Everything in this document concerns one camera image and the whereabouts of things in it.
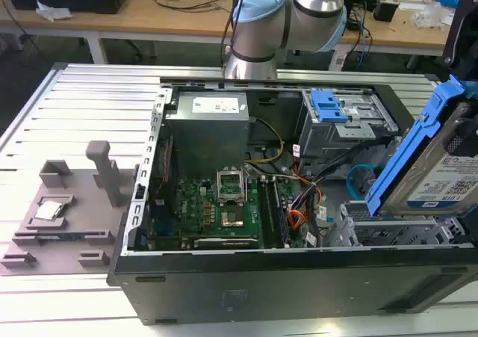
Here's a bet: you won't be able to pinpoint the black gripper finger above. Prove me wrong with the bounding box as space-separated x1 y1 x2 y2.
446 103 478 158

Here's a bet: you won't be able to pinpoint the hard disk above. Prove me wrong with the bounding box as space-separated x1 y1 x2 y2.
365 74 478 218

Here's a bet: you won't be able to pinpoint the metal disk bay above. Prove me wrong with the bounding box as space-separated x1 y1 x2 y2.
324 200 478 248

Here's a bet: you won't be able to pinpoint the black RAM slot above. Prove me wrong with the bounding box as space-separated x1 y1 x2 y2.
258 177 276 249
272 178 291 247

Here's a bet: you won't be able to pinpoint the clear plastic bag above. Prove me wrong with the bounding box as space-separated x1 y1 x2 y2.
412 2 455 28

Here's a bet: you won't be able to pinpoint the small black device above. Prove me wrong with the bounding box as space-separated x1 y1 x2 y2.
373 0 400 22

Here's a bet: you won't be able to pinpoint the white label sticker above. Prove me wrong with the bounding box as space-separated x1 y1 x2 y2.
332 45 348 69

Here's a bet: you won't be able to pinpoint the blue drive carrier latch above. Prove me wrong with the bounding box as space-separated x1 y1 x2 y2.
309 89 351 123

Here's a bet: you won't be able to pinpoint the metal drive cage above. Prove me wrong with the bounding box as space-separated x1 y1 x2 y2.
298 88 403 166

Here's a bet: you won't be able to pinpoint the metal socket cover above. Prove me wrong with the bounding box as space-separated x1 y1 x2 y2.
216 168 248 205

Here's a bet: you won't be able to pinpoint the CPU socket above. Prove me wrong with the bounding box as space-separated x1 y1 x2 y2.
220 209 246 229

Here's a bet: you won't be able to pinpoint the grey power supply unit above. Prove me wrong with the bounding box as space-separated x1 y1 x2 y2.
164 91 250 166

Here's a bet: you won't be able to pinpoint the black open PC case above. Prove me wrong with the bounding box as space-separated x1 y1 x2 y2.
106 75 478 327

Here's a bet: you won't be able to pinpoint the black graphics card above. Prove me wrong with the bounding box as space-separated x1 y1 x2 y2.
181 237 261 250

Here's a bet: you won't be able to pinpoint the green motherboard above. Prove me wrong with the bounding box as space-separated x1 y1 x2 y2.
149 178 311 250

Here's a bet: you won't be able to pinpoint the wooden desk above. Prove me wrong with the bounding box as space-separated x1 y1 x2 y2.
0 0 478 58

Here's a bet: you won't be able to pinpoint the grey parts rack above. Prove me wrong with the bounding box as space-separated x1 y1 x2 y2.
0 140 137 276

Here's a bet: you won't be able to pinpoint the RAM stick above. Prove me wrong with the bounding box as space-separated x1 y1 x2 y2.
37 233 108 241

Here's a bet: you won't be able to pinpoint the white crumpled plastic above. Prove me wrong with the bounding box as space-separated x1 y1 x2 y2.
35 0 74 21

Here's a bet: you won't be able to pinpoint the silver CPU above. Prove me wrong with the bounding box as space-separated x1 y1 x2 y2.
34 201 64 220

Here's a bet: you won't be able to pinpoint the blue hanging cable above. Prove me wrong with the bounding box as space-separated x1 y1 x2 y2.
357 11 374 69

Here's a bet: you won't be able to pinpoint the blue disk wire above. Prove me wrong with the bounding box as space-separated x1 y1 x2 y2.
346 164 376 203

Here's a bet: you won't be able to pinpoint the yellow power cable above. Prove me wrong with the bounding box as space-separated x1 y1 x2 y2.
246 117 285 164

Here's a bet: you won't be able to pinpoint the orange black wire bundle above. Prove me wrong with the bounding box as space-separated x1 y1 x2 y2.
287 172 326 241

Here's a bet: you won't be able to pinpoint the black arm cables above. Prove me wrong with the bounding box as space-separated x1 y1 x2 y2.
220 0 251 69

